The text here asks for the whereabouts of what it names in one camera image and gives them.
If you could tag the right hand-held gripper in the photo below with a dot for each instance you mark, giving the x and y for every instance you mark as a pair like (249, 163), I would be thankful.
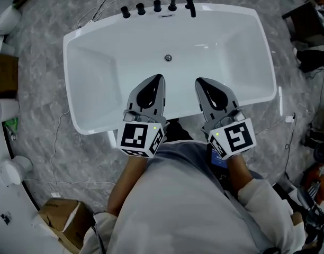
(238, 136)

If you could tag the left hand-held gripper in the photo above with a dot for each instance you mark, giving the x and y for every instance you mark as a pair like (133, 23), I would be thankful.
(134, 137)

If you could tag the round metal bathtub drain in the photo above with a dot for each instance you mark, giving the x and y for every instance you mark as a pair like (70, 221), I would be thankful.
(168, 57)

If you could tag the person's left forearm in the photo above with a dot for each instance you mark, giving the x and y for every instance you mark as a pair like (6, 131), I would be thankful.
(125, 184)

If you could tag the person's right forearm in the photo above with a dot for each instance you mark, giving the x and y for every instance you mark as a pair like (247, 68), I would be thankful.
(238, 171)

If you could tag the white bathtub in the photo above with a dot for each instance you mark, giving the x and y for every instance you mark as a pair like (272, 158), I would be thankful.
(98, 75)

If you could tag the brown cardboard box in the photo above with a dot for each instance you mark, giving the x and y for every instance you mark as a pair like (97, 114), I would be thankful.
(64, 216)

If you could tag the person's black trousers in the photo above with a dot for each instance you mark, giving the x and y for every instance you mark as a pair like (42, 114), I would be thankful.
(178, 131)

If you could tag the blue screen phone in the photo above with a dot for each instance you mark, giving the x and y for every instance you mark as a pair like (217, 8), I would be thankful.
(219, 159)

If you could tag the white power adapter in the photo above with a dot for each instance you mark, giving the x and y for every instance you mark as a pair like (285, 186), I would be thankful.
(289, 118)

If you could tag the black faucet knob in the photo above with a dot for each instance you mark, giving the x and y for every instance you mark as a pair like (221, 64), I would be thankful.
(140, 9)
(157, 5)
(125, 12)

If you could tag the black curved faucet spout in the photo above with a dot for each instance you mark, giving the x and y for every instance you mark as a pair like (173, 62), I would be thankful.
(174, 1)

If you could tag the person's pale sweatshirt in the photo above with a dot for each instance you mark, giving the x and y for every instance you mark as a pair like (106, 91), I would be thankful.
(178, 208)

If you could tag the dark wooden table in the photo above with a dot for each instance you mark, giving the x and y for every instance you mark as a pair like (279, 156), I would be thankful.
(307, 22)

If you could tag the orange case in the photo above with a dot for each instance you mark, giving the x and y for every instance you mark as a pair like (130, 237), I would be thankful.
(316, 184)

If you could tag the small white plug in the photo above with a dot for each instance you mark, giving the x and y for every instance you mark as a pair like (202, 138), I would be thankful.
(55, 194)

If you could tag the green plastic bag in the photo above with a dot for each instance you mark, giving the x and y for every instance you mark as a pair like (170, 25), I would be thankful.
(12, 124)

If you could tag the small white fitting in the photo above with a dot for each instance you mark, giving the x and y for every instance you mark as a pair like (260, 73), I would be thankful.
(13, 136)

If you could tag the closed cardboard box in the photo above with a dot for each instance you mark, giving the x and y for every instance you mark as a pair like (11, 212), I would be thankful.
(4, 75)

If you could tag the black equipment bundle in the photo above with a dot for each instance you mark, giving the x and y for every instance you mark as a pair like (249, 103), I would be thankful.
(313, 216)

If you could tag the white display platform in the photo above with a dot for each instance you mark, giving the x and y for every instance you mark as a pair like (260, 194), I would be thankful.
(8, 200)

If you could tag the small black and white switch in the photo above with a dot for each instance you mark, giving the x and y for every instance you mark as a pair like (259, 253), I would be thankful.
(5, 218)

